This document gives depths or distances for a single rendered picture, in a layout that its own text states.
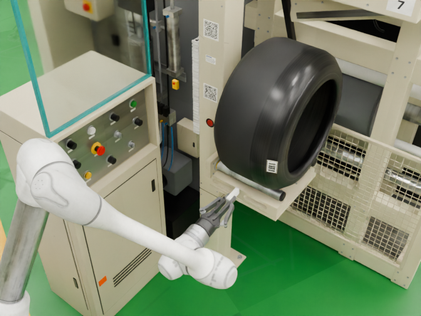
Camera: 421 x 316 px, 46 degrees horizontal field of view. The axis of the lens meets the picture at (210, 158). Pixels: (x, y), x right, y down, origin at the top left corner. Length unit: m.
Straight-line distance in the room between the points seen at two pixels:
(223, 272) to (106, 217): 0.43
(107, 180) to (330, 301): 1.44
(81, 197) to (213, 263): 0.51
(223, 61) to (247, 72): 0.19
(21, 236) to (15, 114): 0.61
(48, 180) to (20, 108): 0.78
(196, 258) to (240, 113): 0.56
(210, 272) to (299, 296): 1.35
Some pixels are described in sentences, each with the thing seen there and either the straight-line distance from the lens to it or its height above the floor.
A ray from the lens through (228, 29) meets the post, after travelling 1.98.
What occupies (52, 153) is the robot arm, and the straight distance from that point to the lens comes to 1.47.
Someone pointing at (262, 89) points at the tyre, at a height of 1.42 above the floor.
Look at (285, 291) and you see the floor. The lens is 2.94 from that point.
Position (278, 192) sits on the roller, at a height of 0.92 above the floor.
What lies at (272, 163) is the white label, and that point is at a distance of 1.84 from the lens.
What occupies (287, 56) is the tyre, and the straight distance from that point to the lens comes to 1.89.
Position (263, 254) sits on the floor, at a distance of 3.07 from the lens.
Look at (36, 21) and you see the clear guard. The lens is 1.71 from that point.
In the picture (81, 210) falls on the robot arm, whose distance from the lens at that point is 1.39.
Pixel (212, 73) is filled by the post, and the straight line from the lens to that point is 2.09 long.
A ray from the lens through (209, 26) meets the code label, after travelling 2.00.
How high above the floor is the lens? 2.39
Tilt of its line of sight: 41 degrees down
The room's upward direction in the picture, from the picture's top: 1 degrees clockwise
